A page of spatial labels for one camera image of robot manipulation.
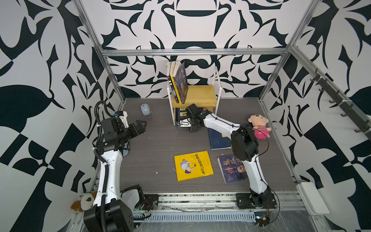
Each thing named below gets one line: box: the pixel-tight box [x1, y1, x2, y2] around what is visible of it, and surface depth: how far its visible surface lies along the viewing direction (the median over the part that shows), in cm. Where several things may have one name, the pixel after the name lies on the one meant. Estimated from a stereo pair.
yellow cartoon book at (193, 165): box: [173, 150, 215, 182], surface depth 87 cm
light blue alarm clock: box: [140, 102, 153, 118], surface depth 106 cm
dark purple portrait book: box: [174, 61, 189, 104], surface depth 88 cm
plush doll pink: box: [247, 113, 272, 140], surface depth 100 cm
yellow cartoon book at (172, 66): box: [170, 61, 182, 104], surface depth 81 cm
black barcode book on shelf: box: [167, 61, 180, 104], surface depth 81 cm
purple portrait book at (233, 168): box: [216, 154, 249, 185], surface depth 85 cm
